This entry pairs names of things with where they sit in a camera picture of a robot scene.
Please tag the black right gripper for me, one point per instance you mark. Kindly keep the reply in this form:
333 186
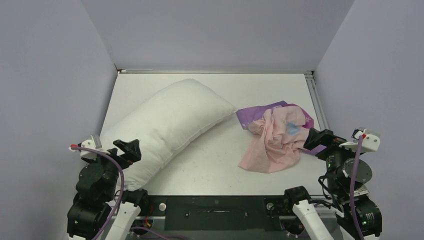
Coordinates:
315 137

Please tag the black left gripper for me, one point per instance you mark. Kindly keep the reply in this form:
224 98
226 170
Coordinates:
132 152

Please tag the purple Elsa print pillowcase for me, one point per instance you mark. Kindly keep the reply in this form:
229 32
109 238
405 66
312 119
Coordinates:
279 132

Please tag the white pillow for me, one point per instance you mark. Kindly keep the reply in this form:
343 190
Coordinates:
164 125

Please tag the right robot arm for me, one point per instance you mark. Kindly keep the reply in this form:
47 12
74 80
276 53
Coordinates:
343 185

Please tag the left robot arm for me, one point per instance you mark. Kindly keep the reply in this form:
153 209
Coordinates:
101 195

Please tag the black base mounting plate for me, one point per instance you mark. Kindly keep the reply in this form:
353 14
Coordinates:
218 212

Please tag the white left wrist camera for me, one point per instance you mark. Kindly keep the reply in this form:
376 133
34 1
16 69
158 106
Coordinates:
91 142

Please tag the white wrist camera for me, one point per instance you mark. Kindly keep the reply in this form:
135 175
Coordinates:
91 142
364 139

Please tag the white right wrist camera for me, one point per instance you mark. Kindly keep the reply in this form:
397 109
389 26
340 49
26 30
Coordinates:
364 139

